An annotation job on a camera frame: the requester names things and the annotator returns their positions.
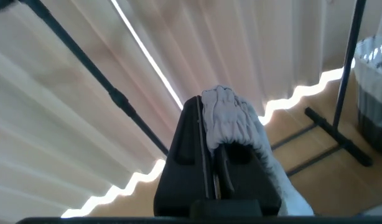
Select pale grey shorts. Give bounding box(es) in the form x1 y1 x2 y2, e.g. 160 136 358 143
200 84 315 217

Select black clothes rack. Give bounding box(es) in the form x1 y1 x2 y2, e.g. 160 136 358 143
0 0 375 177

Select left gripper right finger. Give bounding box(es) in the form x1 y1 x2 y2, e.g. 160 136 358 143
213 142 282 217

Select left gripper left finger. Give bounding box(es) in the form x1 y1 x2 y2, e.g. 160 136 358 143
153 95 215 217

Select white laundry basket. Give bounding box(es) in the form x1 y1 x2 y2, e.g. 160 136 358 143
352 33 382 157

